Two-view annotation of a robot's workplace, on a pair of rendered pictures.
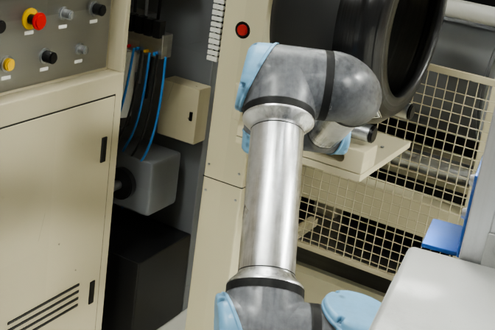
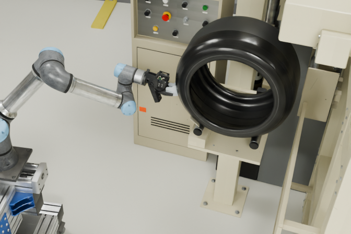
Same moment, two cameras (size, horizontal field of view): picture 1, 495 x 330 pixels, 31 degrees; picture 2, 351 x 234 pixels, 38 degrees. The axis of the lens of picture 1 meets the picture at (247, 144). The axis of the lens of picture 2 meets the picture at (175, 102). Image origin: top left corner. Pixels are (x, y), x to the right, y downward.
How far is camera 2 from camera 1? 2.83 m
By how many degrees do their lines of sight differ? 70
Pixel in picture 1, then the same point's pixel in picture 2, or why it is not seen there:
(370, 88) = (46, 78)
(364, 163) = (189, 141)
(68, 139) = not seen: hidden behind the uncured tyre
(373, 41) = (178, 86)
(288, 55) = (44, 54)
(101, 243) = not seen: hidden behind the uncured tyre
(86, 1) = (200, 18)
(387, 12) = (184, 77)
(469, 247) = not seen: outside the picture
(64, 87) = (178, 47)
